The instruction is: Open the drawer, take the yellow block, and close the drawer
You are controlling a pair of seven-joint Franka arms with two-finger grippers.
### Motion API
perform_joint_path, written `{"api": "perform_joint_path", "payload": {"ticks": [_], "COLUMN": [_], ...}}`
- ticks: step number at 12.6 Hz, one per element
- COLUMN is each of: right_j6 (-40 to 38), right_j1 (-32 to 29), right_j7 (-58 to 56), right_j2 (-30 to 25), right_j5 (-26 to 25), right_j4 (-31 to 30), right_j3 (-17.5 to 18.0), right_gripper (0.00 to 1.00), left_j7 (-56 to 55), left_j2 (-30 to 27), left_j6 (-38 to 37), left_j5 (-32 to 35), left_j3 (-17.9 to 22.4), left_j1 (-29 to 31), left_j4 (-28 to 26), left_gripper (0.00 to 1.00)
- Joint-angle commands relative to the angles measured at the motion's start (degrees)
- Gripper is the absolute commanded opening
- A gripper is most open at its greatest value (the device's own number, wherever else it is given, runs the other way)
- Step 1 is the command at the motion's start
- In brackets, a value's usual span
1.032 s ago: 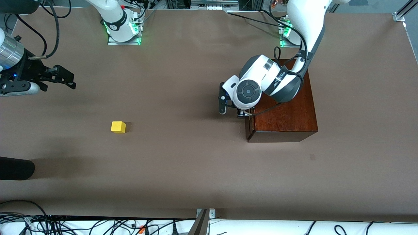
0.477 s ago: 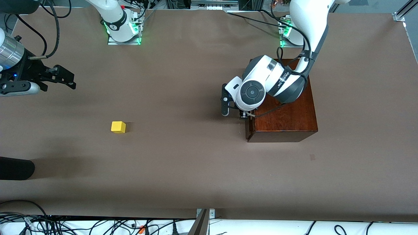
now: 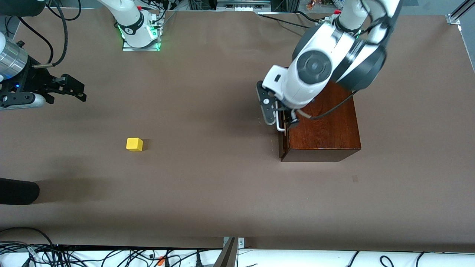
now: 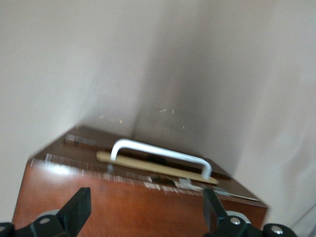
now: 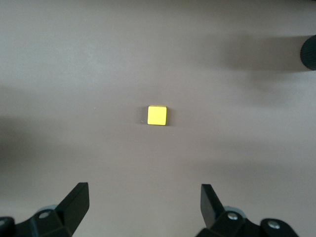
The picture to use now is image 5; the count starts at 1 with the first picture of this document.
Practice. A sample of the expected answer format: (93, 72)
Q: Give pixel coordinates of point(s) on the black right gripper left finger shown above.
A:
(74, 207)

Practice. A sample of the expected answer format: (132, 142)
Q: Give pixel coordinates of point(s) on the yellow block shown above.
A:
(157, 115)

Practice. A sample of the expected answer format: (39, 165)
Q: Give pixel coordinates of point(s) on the black ribbed cylinder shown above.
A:
(309, 53)

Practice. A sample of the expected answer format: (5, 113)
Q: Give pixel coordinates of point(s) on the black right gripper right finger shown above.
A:
(211, 209)

